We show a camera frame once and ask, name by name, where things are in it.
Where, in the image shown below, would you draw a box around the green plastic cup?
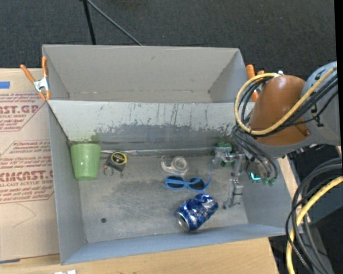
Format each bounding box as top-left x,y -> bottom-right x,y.
69,141 -> 103,182

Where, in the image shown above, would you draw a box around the blue sunglasses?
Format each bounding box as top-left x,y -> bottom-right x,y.
163,162 -> 214,194

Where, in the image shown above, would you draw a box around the grey metal bin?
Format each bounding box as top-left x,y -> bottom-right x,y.
41,31 -> 295,267

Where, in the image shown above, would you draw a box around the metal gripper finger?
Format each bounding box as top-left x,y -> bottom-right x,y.
211,147 -> 237,169
221,177 -> 245,209

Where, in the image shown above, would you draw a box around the crushed blue drink can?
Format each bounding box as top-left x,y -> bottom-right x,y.
174,192 -> 220,233

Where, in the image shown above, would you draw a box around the black and yellow tape measure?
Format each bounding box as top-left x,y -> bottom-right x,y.
102,150 -> 129,178

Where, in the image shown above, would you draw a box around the clear tape dispenser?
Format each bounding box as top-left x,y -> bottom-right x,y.
160,154 -> 190,176

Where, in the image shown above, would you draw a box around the brown cardboard board red print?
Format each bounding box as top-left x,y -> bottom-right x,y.
0,64 -> 61,265

